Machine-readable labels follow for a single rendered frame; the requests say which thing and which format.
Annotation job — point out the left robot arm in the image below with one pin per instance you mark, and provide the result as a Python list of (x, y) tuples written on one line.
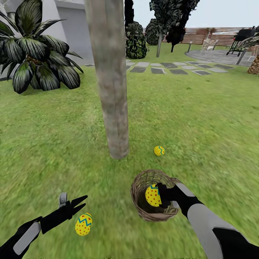
[(17, 245)]

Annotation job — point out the easter egg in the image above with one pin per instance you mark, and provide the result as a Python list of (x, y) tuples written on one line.
[(152, 196), (83, 224), (159, 150)]

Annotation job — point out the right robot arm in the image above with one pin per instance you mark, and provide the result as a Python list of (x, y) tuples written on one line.
[(219, 239)]

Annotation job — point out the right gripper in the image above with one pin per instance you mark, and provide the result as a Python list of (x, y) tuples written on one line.
[(162, 191)]

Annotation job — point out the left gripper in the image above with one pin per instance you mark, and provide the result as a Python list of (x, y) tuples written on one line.
[(67, 211)]

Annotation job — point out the wicker basket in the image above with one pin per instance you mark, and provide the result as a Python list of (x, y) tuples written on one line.
[(135, 191)]

